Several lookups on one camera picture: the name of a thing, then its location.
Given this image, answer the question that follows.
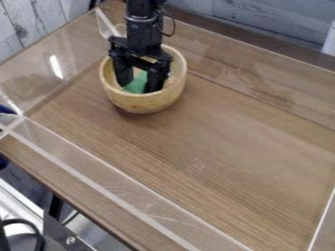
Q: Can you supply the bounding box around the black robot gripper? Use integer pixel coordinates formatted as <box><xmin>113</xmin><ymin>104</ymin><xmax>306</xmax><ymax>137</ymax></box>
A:
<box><xmin>109</xmin><ymin>16</ymin><xmax>173</xmax><ymax>93</ymax></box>

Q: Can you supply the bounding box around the green rectangular block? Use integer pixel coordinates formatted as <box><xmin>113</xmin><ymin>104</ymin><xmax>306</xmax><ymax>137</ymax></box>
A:
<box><xmin>123</xmin><ymin>70</ymin><xmax>147</xmax><ymax>94</ymax></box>

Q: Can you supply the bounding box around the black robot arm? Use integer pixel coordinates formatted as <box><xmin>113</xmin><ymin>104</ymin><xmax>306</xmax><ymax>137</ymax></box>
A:
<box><xmin>109</xmin><ymin>0</ymin><xmax>173</xmax><ymax>93</ymax></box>

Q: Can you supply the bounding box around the brown wooden bowl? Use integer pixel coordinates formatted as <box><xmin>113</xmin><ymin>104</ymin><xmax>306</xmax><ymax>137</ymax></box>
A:
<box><xmin>101</xmin><ymin>44</ymin><xmax>187</xmax><ymax>114</ymax></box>

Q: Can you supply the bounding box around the clear acrylic corner bracket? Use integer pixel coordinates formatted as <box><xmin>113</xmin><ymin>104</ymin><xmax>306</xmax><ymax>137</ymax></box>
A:
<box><xmin>95</xmin><ymin>8</ymin><xmax>127</xmax><ymax>39</ymax></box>

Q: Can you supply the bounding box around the black cable loop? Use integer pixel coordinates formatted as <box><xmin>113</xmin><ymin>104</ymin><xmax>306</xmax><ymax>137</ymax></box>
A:
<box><xmin>0</xmin><ymin>218</ymin><xmax>47</xmax><ymax>251</ymax></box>

